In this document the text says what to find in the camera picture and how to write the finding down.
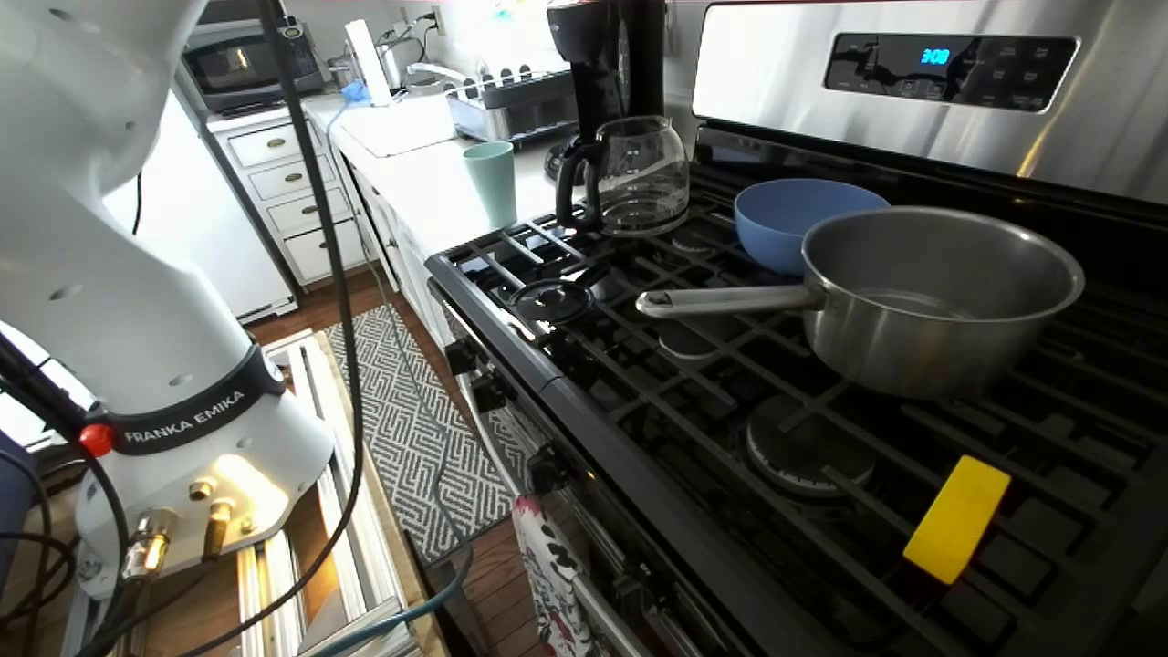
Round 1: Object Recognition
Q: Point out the black steel gas stove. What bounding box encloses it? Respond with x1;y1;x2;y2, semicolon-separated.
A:
420;0;1168;657

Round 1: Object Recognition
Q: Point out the white tall bottle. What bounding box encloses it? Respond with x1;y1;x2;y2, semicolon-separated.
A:
343;16;397;108

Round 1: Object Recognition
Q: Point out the glass coffee carafe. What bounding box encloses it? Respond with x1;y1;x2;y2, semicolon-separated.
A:
550;112;698;239

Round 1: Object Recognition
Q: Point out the light teal cup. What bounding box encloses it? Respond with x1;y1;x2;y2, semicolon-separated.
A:
460;136;523;233

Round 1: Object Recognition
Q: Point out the grey patterned rug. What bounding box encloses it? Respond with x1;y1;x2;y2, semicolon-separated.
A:
320;304;523;570

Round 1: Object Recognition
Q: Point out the blue bowl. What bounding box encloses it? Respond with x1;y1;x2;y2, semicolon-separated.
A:
729;175;893;278

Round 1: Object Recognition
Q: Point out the silver toaster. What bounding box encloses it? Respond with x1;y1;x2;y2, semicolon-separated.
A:
477;65;582;152

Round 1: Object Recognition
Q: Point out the patterned dish towel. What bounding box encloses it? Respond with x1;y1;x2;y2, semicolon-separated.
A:
509;488;614;657

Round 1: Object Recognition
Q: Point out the black Mr Coffee maker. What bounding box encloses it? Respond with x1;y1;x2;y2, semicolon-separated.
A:
544;0;673;185

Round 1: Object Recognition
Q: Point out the white drawer cabinet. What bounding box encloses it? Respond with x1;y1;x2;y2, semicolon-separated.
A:
203;103;375;290

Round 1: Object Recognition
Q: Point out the steel saucepan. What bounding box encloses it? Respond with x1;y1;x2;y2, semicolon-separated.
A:
631;199;1086;400

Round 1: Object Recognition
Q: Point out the yellow block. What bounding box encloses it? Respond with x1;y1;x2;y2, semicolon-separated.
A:
899;452;1013;589

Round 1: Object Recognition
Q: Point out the black microwave oven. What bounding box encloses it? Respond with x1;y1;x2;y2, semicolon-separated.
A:
179;17;328;120

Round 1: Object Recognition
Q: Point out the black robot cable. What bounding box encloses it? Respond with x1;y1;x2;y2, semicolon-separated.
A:
175;0;367;657

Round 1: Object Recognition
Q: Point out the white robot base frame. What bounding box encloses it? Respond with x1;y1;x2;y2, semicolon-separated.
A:
229;325;422;657

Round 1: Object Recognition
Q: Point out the blue-grey cable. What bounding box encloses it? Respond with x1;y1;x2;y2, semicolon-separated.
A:
296;534;483;657

